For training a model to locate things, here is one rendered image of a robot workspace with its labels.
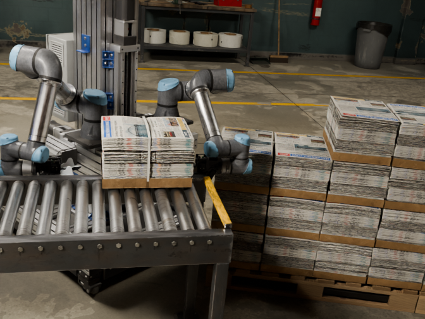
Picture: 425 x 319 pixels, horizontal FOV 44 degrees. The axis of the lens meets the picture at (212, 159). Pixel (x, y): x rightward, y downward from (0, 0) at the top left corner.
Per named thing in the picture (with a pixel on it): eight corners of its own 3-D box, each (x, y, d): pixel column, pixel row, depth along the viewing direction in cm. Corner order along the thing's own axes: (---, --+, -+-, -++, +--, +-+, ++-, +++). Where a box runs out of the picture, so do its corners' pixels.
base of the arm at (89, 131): (74, 133, 272) (73, 115, 268) (98, 128, 282) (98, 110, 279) (91, 142, 263) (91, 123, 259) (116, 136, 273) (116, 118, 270)
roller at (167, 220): (160, 189, 237) (165, 180, 236) (174, 245, 195) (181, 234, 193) (150, 185, 235) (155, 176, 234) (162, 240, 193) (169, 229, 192)
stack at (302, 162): (210, 250, 333) (222, 124, 302) (399, 273, 325) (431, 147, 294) (203, 286, 297) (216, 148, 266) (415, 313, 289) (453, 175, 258)
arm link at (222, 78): (173, 82, 309) (210, 66, 259) (197, 81, 315) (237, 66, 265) (175, 102, 309) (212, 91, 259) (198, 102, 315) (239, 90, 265)
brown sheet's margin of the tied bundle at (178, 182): (181, 162, 252) (182, 153, 251) (191, 187, 226) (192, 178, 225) (148, 162, 249) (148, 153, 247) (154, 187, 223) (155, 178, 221)
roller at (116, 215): (116, 190, 233) (121, 180, 231) (121, 247, 190) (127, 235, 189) (105, 186, 231) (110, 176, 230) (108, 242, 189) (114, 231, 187)
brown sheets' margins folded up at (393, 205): (213, 230, 327) (220, 154, 308) (404, 254, 320) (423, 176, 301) (206, 264, 291) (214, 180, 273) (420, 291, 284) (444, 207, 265)
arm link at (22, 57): (85, 118, 272) (30, 67, 222) (60, 113, 276) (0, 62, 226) (93, 97, 275) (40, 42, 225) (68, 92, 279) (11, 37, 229)
